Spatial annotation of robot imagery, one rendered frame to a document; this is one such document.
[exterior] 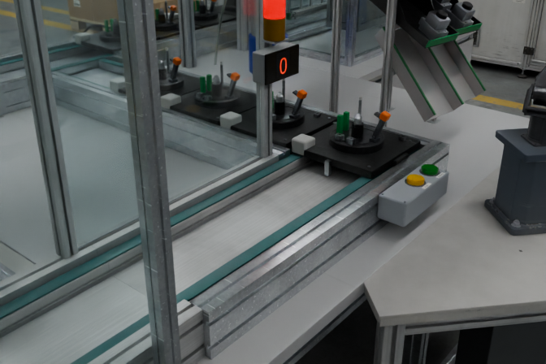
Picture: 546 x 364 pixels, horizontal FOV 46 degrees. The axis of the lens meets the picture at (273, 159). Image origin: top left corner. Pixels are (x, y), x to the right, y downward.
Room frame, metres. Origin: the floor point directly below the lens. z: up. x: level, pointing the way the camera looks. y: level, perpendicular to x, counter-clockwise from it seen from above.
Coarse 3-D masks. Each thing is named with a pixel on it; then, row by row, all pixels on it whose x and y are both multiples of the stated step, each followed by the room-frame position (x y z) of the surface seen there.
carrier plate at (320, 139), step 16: (320, 144) 1.51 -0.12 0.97; (384, 144) 1.51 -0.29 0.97; (400, 144) 1.51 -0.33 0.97; (416, 144) 1.51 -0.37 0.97; (320, 160) 1.44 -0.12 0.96; (336, 160) 1.41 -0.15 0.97; (352, 160) 1.41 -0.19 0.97; (368, 160) 1.41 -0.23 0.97; (384, 160) 1.41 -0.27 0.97; (368, 176) 1.35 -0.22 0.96
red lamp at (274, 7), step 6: (264, 0) 1.43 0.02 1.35; (270, 0) 1.42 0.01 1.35; (276, 0) 1.42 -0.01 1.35; (282, 0) 1.43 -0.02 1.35; (264, 6) 1.43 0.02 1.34; (270, 6) 1.42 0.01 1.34; (276, 6) 1.42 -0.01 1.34; (282, 6) 1.43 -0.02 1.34; (264, 12) 1.43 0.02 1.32; (270, 12) 1.42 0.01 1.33; (276, 12) 1.42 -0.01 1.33; (282, 12) 1.43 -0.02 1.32; (270, 18) 1.42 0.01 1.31; (276, 18) 1.42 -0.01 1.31; (282, 18) 1.43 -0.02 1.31
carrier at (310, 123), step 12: (276, 96) 1.67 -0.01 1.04; (276, 108) 1.67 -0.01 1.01; (288, 108) 1.72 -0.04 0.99; (300, 108) 1.77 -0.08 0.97; (276, 120) 1.62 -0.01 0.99; (288, 120) 1.62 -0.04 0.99; (300, 120) 1.64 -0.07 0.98; (312, 120) 1.67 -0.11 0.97; (324, 120) 1.67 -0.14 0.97; (336, 120) 1.69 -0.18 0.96; (276, 132) 1.58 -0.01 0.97; (288, 132) 1.58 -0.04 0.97; (300, 132) 1.58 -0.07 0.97; (312, 132) 1.60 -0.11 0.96; (276, 144) 1.53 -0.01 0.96; (288, 144) 1.52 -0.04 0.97
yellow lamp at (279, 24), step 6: (264, 18) 1.44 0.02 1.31; (264, 24) 1.43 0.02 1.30; (270, 24) 1.42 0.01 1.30; (276, 24) 1.42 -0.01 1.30; (282, 24) 1.43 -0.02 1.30; (264, 30) 1.43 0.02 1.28; (270, 30) 1.42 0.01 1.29; (276, 30) 1.42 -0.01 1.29; (282, 30) 1.43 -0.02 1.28; (264, 36) 1.43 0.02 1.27; (270, 36) 1.42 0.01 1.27; (276, 36) 1.42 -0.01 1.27; (282, 36) 1.43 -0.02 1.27
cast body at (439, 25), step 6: (432, 12) 1.68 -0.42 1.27; (438, 12) 1.67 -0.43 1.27; (444, 12) 1.68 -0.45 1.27; (426, 18) 1.69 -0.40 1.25; (432, 18) 1.67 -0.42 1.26; (438, 18) 1.66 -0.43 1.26; (444, 18) 1.66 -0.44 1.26; (420, 24) 1.70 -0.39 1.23; (426, 24) 1.69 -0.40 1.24; (432, 24) 1.67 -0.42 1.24; (438, 24) 1.65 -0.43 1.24; (444, 24) 1.67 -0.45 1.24; (426, 30) 1.68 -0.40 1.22; (432, 30) 1.66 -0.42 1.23; (438, 30) 1.67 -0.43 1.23; (444, 30) 1.68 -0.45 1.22; (432, 36) 1.66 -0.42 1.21; (438, 36) 1.66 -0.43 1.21; (444, 36) 1.67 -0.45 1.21
